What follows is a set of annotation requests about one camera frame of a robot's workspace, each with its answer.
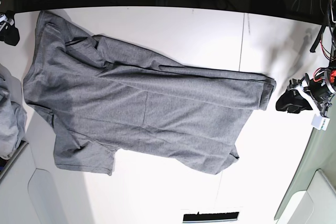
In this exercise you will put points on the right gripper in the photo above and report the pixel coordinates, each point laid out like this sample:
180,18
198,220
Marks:
9,33

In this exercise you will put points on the grey t-shirt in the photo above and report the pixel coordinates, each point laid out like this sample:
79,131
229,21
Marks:
101,95

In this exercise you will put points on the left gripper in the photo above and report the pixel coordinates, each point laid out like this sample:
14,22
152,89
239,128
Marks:
308,94

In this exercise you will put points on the grey clothes pile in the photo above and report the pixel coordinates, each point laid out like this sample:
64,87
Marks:
13,116

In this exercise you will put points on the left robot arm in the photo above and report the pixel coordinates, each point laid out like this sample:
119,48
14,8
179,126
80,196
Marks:
328,22

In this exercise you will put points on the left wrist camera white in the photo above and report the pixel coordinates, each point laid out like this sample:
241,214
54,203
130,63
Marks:
320,122

